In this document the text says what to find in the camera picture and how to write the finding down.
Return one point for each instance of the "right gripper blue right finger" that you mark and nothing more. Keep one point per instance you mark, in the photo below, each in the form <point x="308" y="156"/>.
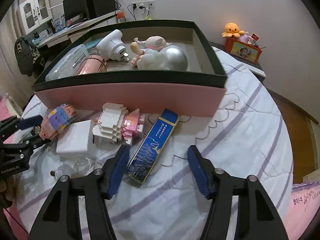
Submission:
<point x="202" y="170"/>

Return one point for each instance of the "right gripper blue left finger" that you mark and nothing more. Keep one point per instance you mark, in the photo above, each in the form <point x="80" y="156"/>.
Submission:
<point x="117" y="169"/>

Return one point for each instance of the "blue gold rectangular box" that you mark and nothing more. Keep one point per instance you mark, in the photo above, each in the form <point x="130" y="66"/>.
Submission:
<point x="159" y="129"/>

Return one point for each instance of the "clear glass skull bottle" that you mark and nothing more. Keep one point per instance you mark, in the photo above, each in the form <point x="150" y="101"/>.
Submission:
<point x="76" y="168"/>

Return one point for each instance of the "white pink block figure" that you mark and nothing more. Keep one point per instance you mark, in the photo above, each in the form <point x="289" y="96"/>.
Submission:
<point x="116" y="123"/>

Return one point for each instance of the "white power adapter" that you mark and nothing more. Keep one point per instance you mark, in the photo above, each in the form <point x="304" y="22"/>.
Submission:
<point x="77" y="140"/>

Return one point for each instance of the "pink purple block figure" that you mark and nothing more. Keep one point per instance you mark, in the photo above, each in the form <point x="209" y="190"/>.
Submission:
<point x="56" y="121"/>

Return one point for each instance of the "clear plastic floss box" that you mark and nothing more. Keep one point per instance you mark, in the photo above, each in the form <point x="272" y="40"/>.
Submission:
<point x="69" y="64"/>

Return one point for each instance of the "rose gold metal cup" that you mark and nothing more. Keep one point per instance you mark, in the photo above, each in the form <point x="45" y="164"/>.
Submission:
<point x="92" y="64"/>

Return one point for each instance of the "white astronaut figure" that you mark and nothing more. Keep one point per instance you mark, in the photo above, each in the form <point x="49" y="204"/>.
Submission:
<point x="169" y="58"/>

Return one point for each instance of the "teal oval case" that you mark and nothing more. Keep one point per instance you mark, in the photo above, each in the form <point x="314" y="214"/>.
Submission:
<point x="92" y="44"/>

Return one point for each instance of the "pink haired doll figure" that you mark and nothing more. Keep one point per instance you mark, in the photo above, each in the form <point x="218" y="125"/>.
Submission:
<point x="155" y="43"/>

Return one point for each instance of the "person's left hand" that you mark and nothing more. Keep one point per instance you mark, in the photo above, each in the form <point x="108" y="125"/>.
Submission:
<point x="8" y="191"/>

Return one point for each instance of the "striped white bed cover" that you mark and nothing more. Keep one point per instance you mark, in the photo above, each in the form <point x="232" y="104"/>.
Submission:
<point x="247" y="135"/>

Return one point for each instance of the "beige curtain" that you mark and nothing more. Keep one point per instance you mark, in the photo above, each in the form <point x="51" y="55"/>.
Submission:
<point x="14" y="83"/>

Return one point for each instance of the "dark jacket on chair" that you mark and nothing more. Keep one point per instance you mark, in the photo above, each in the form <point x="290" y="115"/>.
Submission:
<point x="30" y="61"/>

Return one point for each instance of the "pink printed pillow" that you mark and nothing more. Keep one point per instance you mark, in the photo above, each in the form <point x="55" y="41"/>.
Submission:
<point x="303" y="205"/>

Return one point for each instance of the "pink and black storage box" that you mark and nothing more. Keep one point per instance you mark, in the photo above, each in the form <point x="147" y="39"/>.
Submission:
<point x="196" y="92"/>

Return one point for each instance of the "black and white low cabinet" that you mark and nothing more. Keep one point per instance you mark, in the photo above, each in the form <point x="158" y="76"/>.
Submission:
<point x="233" y="63"/>

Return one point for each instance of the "red picture storage box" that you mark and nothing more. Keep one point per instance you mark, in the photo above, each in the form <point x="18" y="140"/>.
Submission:
<point x="240" y="49"/>

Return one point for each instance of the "white computer desk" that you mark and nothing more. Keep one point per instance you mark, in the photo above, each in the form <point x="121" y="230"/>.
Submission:
<point x="76" y="31"/>

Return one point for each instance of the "purple plush toy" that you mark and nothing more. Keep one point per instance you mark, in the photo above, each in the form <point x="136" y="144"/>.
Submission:
<point x="245" y="38"/>

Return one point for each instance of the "orange octopus plush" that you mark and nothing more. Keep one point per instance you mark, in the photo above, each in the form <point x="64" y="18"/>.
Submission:
<point x="232" y="30"/>

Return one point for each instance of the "orange lid water bottle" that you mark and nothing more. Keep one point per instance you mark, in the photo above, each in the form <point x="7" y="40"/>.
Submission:
<point x="121" y="17"/>

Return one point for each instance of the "black computer monitor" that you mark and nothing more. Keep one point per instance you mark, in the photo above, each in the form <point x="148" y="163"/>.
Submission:
<point x="74" y="8"/>

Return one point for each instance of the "white wall cabinet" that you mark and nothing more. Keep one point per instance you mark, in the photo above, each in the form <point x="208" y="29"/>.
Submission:
<point x="34" y="13"/>

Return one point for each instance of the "wall power outlet strip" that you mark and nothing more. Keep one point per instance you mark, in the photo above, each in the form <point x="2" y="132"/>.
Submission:
<point x="148" y="4"/>

